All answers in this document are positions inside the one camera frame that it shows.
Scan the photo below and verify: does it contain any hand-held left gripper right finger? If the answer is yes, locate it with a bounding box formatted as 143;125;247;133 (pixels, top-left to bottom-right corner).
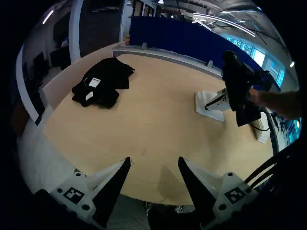
177;156;259;230

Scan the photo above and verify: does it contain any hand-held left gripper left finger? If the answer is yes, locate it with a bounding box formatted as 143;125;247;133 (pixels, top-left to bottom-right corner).
49;157;132;229

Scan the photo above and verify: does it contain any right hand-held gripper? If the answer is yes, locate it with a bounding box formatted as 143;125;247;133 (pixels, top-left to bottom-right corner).
205;50;271;128

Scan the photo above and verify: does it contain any white towel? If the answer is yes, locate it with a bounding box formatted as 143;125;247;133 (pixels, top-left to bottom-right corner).
194;90;226;122

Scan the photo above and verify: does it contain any person's right forearm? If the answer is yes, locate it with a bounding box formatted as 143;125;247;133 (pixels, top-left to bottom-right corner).
260;90;302;120

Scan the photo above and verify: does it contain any person's right hand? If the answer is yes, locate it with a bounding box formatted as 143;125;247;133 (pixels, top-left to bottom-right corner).
248;88;265;106

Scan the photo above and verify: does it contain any stack of white towels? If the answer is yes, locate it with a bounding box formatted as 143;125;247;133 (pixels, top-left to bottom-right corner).
252;112;271;144

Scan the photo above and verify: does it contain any blue desk screen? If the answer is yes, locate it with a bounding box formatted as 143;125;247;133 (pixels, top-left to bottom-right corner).
112;16;282;90

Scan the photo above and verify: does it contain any heap of black towels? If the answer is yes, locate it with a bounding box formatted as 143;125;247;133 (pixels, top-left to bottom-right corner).
71;57;135;108

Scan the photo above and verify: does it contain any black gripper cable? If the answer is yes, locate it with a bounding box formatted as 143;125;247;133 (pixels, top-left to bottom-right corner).
248;122;271;131

